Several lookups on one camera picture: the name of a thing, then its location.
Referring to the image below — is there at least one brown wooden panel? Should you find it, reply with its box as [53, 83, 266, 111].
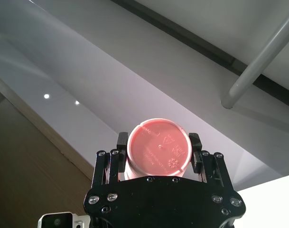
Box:
[0, 85, 95, 228]

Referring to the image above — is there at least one pink plastic cup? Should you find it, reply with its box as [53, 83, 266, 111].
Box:
[124, 118, 192, 180]

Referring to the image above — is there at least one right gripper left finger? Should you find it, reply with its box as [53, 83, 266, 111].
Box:
[91, 132, 130, 189]

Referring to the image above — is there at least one thick grey horizontal pipe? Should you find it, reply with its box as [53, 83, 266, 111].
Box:
[221, 0, 289, 110]

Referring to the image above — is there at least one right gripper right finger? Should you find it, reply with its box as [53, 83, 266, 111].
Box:
[188, 133, 235, 191]

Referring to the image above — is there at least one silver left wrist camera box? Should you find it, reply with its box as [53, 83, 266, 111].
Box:
[37, 211, 75, 228]

